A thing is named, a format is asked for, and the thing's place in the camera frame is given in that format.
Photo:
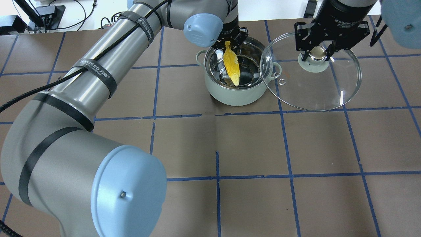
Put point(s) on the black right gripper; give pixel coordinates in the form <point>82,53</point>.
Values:
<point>342,17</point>

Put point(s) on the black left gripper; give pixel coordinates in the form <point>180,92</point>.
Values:
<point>232,23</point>

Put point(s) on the yellow corn cob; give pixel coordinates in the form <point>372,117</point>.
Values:
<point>231,64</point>

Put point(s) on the glass pot lid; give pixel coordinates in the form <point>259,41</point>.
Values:
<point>313,83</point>

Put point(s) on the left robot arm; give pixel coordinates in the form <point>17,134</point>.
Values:
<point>53,161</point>

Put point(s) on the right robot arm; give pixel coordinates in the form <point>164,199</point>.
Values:
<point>402,17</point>

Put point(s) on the pale green pot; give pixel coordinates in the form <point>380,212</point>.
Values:
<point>241,84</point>

